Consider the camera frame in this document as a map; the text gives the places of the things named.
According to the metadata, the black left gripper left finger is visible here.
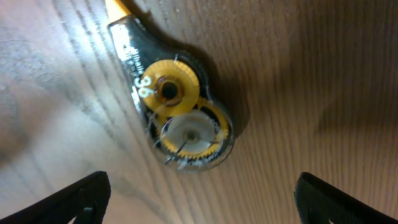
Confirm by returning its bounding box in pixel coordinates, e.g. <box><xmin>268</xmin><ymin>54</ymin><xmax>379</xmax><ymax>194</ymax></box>
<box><xmin>1</xmin><ymin>171</ymin><xmax>111</xmax><ymax>224</ymax></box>

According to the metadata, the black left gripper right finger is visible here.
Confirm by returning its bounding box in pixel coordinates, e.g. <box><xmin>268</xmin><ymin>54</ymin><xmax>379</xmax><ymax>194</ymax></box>
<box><xmin>294</xmin><ymin>172</ymin><xmax>397</xmax><ymax>224</ymax></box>

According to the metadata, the correction tape dispenser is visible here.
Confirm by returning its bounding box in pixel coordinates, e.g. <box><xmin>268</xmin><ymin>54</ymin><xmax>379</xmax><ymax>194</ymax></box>
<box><xmin>105</xmin><ymin>0</ymin><xmax>234</xmax><ymax>171</ymax></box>

